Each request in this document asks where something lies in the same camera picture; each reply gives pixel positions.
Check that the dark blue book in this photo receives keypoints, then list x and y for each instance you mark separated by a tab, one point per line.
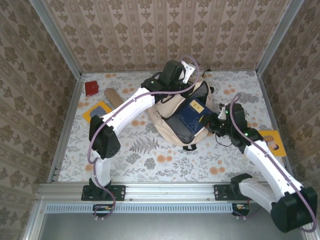
192	117

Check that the beige canvas backpack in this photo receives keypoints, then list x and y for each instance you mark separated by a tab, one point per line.
172	107

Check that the yellow book brown-haired figure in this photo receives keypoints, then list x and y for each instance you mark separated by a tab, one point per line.
273	140

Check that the brown oval pencil case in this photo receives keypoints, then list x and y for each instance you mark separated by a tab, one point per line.
113	96

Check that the red wallet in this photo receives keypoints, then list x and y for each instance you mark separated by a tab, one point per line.
91	88

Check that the yellow book grey-haired figure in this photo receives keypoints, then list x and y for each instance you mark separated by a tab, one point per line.
95	112

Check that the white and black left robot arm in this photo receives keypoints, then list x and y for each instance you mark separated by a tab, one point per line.
130	112

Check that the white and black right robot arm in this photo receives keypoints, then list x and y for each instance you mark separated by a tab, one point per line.
270	165

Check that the floral patterned tablecloth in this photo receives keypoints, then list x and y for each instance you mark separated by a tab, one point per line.
175	165

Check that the grey metal panel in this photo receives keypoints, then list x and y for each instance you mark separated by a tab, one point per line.
162	227

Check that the aluminium side rail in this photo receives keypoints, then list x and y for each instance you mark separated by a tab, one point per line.
268	105
72	107

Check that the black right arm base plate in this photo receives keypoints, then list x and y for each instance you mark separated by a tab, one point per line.
220	192

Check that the long aluminium frame rail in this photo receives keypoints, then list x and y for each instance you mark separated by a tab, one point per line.
170	191

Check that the aluminium corner post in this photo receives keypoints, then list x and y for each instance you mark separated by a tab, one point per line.
278	37
57	37

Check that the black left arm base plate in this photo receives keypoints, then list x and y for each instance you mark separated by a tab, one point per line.
120	192

